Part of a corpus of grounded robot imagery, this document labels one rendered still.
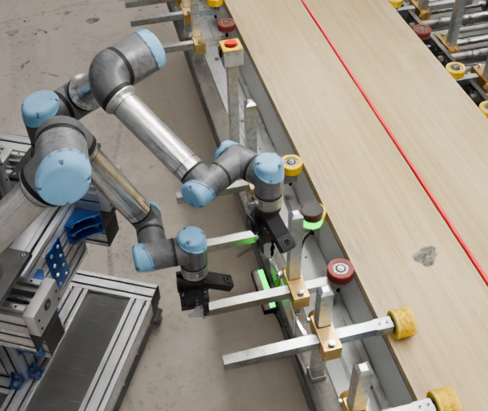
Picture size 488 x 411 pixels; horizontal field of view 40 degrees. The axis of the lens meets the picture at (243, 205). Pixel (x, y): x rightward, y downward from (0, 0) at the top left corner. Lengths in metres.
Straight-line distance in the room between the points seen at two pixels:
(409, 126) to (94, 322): 1.46
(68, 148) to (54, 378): 1.40
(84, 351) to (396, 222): 1.32
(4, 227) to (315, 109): 1.39
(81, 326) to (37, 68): 2.34
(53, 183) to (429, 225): 1.22
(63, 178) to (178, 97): 2.82
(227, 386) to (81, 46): 2.85
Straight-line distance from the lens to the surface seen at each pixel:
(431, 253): 2.08
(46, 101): 2.11
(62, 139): 1.50
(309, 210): 1.84
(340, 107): 2.61
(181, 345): 2.94
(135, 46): 1.78
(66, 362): 2.73
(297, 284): 2.01
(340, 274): 1.99
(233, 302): 1.98
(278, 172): 1.63
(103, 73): 1.72
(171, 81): 4.39
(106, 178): 1.68
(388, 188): 2.28
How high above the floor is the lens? 2.44
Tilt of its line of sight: 45 degrees down
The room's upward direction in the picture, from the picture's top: 2 degrees counter-clockwise
